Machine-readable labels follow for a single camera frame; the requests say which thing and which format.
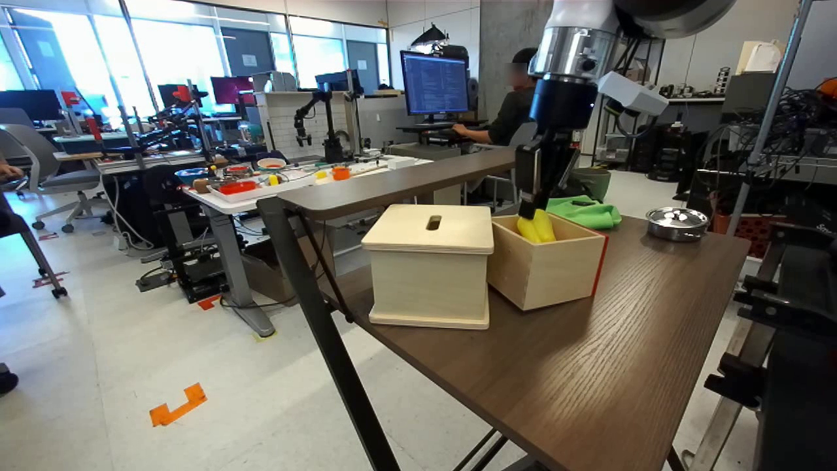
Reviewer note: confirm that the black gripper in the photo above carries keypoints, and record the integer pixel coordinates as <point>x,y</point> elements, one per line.
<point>542,160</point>

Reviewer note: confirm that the yellow pepper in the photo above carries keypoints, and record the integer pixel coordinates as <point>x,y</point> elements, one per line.
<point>537,228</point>

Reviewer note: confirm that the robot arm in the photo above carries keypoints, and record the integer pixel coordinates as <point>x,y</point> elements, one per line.
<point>575,70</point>

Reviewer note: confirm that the black background robot arm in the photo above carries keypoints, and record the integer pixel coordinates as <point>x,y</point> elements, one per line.
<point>332,146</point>

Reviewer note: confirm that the red wooden drawer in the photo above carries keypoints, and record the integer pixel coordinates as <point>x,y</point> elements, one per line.
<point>537,275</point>

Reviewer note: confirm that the person at computer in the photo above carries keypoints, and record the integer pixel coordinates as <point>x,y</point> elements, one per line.
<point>515,108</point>

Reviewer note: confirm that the green cloth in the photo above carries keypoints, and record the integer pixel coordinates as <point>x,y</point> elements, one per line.
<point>585,211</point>

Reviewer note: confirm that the computer monitor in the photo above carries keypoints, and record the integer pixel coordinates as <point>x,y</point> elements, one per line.
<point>436,86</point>

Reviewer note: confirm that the small steel pot with lid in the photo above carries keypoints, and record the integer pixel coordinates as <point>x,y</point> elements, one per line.
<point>677,224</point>

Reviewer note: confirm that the light wooden box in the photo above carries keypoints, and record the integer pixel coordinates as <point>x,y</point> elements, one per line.
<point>430,266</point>

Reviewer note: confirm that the white background table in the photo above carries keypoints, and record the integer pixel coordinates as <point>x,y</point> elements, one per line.
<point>223,211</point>

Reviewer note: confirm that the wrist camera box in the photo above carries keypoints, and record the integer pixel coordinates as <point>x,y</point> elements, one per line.
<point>631,96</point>

